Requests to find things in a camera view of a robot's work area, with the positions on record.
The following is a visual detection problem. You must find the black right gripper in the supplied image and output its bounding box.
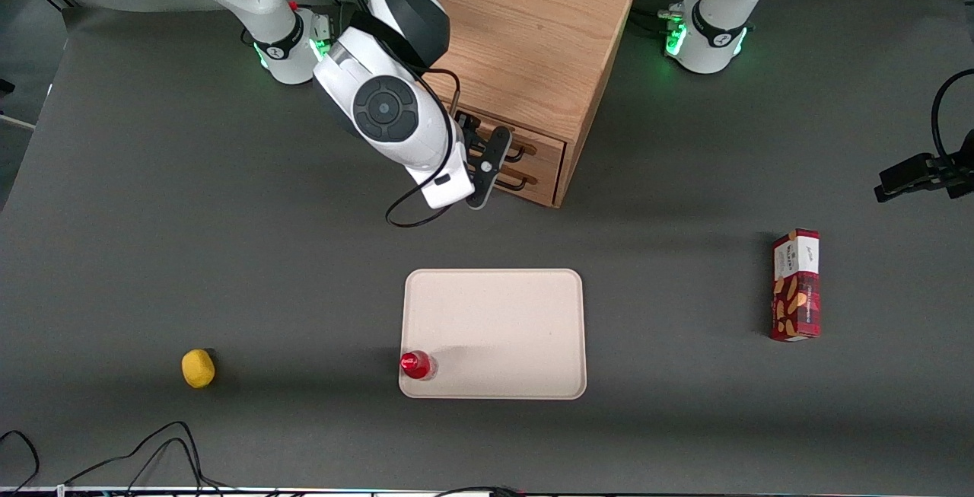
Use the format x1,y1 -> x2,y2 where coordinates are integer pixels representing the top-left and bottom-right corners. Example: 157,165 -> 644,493
465,126 -> 513,211

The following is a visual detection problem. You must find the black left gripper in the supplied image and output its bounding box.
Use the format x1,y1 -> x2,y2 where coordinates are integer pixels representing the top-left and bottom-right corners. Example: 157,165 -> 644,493
874,128 -> 974,203

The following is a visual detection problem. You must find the wooden drawer with black handle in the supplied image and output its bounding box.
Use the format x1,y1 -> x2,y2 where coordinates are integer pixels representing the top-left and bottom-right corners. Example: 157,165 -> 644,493
487,156 -> 565,208
449,105 -> 568,178

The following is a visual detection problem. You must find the wooden drawer cabinet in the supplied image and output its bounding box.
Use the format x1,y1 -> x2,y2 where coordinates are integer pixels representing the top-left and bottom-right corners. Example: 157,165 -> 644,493
422,0 -> 636,209

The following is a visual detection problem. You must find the red snack box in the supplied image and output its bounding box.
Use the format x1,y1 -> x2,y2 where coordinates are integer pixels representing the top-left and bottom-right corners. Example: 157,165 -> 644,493
769,228 -> 823,342

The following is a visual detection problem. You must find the beige plastic tray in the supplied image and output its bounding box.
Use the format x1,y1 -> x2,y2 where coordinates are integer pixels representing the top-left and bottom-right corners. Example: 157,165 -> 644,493
399,268 -> 587,400

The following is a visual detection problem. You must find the red capped bottle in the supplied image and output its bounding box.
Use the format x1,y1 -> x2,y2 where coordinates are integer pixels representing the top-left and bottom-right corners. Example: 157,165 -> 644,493
400,350 -> 439,381

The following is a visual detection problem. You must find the yellow lemon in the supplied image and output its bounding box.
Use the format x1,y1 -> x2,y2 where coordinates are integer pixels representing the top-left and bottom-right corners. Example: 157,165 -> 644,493
181,349 -> 216,390

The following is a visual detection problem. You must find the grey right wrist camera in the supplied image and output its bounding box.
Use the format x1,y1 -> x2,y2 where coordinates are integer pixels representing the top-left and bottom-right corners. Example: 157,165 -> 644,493
420,166 -> 474,210

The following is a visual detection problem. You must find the black looped cable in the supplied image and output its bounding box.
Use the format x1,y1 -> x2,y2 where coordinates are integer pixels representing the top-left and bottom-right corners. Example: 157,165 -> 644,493
931,68 -> 974,164

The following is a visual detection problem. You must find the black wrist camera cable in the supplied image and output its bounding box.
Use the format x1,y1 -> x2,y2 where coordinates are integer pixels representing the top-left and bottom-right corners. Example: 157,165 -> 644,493
385,67 -> 463,229

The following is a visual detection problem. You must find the thick black cable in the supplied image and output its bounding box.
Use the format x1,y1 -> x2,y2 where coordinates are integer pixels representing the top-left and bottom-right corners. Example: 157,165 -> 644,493
434,485 -> 527,497

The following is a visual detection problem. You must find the thin black floor cable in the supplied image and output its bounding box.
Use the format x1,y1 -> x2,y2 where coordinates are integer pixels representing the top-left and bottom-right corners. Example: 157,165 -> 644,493
0,429 -> 41,495
126,438 -> 205,492
62,420 -> 231,493

